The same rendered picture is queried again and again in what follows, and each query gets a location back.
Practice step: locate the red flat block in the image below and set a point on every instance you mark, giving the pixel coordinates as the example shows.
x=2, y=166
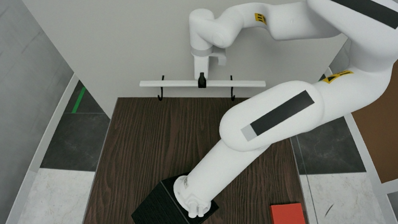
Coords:
x=287, y=214

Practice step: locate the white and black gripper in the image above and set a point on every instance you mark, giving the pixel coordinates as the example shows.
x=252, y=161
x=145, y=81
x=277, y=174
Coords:
x=201, y=65

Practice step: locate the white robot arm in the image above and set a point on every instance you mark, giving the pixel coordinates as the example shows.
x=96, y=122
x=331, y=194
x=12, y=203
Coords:
x=292, y=107

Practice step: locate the light grey wall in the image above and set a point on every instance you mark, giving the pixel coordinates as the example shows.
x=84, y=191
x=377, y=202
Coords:
x=113, y=45

